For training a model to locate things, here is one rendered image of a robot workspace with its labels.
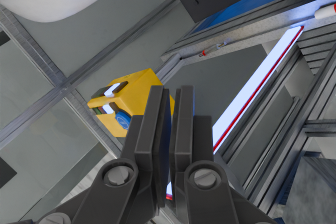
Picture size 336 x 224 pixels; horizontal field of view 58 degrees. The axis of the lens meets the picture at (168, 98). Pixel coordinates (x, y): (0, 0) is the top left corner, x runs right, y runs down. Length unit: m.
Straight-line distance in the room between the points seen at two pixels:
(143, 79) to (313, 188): 0.35
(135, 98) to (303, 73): 1.29
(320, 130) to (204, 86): 0.50
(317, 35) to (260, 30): 0.93
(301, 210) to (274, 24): 0.33
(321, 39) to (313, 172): 0.97
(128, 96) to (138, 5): 0.70
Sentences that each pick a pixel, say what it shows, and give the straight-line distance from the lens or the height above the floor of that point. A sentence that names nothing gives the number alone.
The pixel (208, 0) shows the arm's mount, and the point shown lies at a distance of 0.46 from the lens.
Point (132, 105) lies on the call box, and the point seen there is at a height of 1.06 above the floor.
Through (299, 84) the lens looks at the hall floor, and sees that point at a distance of 1.79.
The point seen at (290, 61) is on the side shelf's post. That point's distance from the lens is 1.51.
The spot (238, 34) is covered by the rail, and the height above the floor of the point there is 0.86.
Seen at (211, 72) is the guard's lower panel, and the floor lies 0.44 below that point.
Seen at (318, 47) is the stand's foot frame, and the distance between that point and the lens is 1.51.
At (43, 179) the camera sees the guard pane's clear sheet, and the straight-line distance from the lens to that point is 1.01.
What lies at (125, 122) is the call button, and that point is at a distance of 0.56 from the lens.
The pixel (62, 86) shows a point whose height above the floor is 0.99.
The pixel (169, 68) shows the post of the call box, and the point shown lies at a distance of 0.68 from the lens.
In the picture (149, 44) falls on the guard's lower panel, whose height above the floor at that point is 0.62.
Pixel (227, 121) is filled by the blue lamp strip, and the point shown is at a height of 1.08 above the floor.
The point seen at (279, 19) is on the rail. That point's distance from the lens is 0.52.
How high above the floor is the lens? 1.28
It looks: 30 degrees down
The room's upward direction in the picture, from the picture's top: 137 degrees counter-clockwise
